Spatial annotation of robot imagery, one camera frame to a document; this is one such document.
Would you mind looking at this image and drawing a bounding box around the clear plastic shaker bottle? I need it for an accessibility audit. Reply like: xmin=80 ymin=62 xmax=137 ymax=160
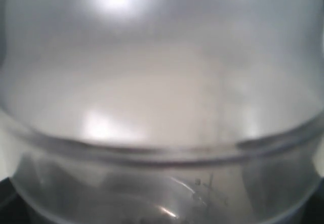
xmin=1 ymin=0 xmax=323 ymax=223

